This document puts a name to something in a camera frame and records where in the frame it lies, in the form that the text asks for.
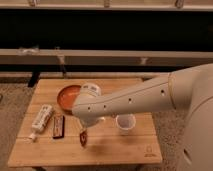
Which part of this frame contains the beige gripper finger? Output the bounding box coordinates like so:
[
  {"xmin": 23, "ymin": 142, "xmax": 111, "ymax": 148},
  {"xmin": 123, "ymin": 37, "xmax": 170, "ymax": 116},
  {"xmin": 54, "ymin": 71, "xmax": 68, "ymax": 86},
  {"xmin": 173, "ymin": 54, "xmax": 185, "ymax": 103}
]
[{"xmin": 78, "ymin": 120, "xmax": 86, "ymax": 133}]

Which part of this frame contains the red chili pepper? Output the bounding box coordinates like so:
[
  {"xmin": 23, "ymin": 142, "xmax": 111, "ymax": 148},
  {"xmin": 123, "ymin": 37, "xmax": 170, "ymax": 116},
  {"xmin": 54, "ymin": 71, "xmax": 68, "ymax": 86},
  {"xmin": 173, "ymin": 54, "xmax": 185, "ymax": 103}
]
[{"xmin": 79, "ymin": 130, "xmax": 87, "ymax": 147}]

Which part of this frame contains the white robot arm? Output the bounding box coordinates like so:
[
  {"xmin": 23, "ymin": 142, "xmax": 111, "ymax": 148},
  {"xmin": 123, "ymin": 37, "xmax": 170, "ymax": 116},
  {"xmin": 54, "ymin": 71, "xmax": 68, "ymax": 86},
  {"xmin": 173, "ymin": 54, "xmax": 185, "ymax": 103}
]
[{"xmin": 72, "ymin": 63, "xmax": 213, "ymax": 171}]

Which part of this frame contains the white ceramic cup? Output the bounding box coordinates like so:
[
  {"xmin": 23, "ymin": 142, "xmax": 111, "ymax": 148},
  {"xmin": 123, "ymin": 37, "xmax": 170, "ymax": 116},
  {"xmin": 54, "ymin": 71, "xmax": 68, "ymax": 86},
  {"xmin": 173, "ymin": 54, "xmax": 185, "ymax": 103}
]
[{"xmin": 115, "ymin": 114, "xmax": 136, "ymax": 135}]

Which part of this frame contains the dark chocolate bar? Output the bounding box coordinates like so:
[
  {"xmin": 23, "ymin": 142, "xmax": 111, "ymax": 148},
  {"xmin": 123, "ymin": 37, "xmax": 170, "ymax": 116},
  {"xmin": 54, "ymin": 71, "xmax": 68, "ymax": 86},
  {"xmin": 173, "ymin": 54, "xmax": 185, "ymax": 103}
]
[{"xmin": 53, "ymin": 115, "xmax": 65, "ymax": 139}]

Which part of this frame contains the orange bowl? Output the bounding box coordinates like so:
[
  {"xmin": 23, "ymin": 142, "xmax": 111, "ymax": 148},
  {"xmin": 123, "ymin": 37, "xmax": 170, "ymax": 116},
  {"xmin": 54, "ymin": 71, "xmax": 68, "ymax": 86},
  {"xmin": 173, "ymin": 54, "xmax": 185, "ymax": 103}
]
[{"xmin": 57, "ymin": 85, "xmax": 81, "ymax": 111}]

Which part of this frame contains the wooden table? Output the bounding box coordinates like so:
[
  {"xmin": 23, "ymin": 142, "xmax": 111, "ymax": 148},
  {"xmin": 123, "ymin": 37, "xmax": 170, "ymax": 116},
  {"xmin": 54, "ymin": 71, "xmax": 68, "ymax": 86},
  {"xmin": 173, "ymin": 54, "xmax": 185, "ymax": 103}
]
[{"xmin": 8, "ymin": 79, "xmax": 162, "ymax": 167}]

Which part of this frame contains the white tube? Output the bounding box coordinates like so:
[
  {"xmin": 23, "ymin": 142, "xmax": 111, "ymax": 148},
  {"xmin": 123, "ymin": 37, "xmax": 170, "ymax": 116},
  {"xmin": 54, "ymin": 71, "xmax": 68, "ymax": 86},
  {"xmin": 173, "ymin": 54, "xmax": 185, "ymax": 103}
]
[{"xmin": 29, "ymin": 104, "xmax": 54, "ymax": 141}]

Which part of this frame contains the metal shelf rail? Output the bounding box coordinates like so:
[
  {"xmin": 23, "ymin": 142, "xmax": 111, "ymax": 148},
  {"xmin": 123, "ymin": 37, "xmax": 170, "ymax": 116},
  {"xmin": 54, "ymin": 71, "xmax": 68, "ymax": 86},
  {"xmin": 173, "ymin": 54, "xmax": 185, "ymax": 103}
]
[{"xmin": 0, "ymin": 48, "xmax": 213, "ymax": 67}]

